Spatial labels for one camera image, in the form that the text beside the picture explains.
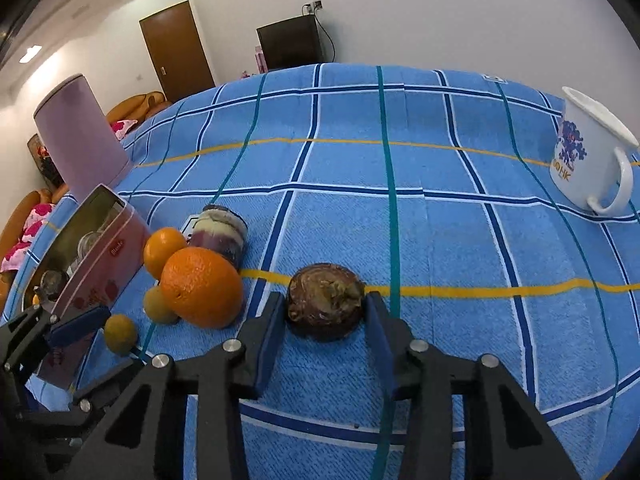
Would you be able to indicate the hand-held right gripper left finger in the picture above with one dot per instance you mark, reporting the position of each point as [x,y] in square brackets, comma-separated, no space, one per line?
[270,342]

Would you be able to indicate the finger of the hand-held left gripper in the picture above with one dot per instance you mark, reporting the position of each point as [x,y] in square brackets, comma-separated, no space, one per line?
[107,385]
[80,323]

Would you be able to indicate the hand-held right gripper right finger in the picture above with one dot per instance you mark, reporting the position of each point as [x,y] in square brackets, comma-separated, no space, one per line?
[381,345]

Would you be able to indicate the small yellow-green longan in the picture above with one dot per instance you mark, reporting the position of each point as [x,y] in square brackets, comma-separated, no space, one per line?
[157,305]
[120,335]

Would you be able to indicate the pink metal tin box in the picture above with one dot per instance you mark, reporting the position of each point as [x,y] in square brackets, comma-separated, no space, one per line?
[97,270]

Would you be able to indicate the large orange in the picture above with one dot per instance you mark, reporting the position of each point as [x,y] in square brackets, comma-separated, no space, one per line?
[201,287]

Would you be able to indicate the small orange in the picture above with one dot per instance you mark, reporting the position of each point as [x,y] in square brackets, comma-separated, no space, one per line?
[164,251]

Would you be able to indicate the small purple white taro piece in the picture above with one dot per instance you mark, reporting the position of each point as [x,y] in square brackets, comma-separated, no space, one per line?
[220,232]

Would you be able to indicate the pink floral cushion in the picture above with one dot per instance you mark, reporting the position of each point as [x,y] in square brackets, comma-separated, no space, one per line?
[27,235]

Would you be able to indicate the blue plaid blanket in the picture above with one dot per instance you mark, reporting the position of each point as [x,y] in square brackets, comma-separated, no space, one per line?
[450,260]

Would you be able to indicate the orange leather sofa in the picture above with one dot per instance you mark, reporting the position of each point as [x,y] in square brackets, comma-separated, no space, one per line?
[12,225]

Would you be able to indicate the black rack with clutter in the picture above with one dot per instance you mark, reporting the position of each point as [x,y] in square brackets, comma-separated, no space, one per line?
[45,160]

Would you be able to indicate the pink kettle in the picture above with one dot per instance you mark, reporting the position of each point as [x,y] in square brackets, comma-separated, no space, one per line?
[80,145]

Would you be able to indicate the orange leather armchair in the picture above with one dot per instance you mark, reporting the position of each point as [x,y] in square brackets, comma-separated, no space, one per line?
[135,105]

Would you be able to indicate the white mug with blue print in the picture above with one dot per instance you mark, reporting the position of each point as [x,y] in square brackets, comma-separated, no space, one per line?
[580,165]

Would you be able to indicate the rectangular ceiling light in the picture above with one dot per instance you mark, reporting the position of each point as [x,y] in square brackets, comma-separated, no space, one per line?
[30,53]

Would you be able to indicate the pink bottle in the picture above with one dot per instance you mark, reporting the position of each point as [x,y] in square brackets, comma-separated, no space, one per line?
[260,60]

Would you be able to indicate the brown wooden door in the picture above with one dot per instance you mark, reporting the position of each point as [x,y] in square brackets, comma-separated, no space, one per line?
[175,52]

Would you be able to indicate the black television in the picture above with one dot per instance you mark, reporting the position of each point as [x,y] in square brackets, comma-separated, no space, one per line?
[290,42]

